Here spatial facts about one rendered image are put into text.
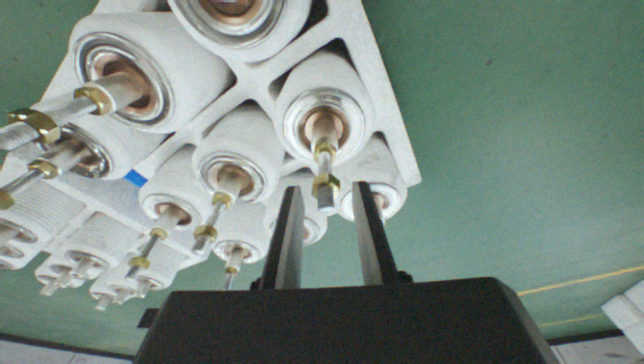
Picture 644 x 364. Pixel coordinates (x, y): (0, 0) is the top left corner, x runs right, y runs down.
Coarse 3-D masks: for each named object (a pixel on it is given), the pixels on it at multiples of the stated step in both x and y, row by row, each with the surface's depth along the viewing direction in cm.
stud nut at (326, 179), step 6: (324, 174) 12; (330, 174) 12; (318, 180) 12; (324, 180) 11; (330, 180) 11; (336, 180) 12; (312, 186) 12; (318, 186) 11; (330, 186) 12; (336, 186) 11; (312, 192) 12; (336, 192) 12; (336, 198) 12
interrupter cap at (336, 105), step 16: (304, 96) 16; (320, 96) 16; (336, 96) 16; (288, 112) 16; (304, 112) 17; (320, 112) 17; (336, 112) 17; (352, 112) 17; (288, 128) 17; (304, 128) 18; (336, 128) 18; (352, 128) 17; (288, 144) 18; (304, 144) 19; (352, 144) 19; (304, 160) 20; (336, 160) 20
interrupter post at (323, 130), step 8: (320, 120) 17; (328, 120) 17; (312, 128) 18; (320, 128) 16; (328, 128) 16; (312, 136) 16; (320, 136) 15; (328, 136) 15; (336, 136) 16; (312, 144) 15; (336, 144) 15
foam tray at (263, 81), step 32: (128, 0) 16; (160, 0) 18; (320, 0) 25; (352, 0) 17; (320, 32) 19; (352, 32) 19; (64, 64) 20; (256, 64) 22; (288, 64) 21; (352, 64) 28; (224, 96) 23; (256, 96) 23; (384, 96) 23; (192, 128) 25; (384, 128) 25; (160, 160) 29; (288, 160) 30
